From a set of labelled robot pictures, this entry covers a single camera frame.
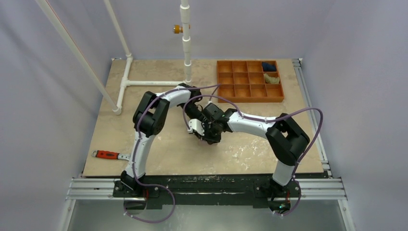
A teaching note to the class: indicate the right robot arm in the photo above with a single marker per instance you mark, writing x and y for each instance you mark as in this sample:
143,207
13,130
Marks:
286,138

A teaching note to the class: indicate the aluminium frame rails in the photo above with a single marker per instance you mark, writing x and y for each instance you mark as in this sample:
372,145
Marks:
313,187

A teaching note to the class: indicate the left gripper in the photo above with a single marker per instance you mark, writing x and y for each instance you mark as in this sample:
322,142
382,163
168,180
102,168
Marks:
200,117

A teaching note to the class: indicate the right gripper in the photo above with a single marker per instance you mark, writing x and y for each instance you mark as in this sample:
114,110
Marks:
210,136

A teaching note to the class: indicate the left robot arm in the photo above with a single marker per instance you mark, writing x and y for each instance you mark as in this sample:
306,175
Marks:
149,120

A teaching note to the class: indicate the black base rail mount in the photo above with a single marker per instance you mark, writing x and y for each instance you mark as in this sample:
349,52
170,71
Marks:
256,190

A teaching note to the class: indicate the rolled blue cloth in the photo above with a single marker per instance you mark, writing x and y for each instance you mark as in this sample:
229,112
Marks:
267,67

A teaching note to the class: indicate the orange yellow valve knob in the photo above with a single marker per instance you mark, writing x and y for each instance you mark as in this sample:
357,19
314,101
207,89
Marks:
178,29

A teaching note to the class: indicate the white PVC pipe frame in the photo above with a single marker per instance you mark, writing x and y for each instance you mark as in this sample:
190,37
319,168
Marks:
113,34

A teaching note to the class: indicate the rolled olive cloth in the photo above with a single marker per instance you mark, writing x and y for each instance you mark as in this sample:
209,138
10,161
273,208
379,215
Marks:
271,79

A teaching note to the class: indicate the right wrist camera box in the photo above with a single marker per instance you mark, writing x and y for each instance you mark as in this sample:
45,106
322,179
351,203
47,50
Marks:
195,126

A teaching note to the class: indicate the orange compartment tray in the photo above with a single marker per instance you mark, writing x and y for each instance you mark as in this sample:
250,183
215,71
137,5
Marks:
242,81

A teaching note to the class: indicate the adjustable wrench red handle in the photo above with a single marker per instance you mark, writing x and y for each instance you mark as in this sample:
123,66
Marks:
110,155

